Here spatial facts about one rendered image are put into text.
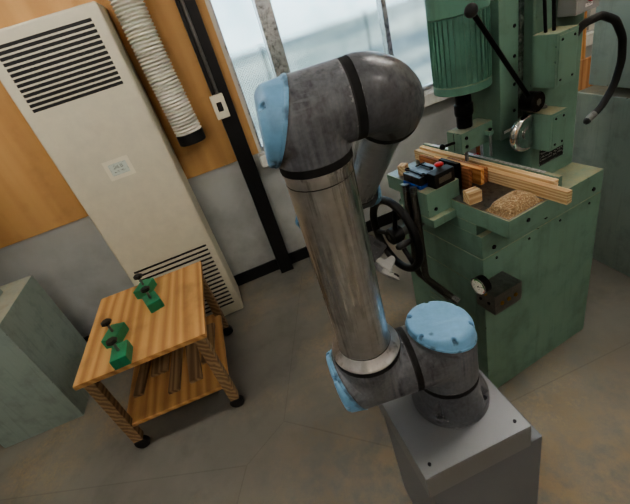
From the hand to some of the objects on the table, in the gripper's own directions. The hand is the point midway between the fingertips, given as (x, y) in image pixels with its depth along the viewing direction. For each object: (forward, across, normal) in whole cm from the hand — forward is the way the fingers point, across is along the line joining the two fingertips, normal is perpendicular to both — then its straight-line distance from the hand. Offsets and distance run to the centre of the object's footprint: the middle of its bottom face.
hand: (398, 280), depth 120 cm
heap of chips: (+17, +4, -37) cm, 41 cm away
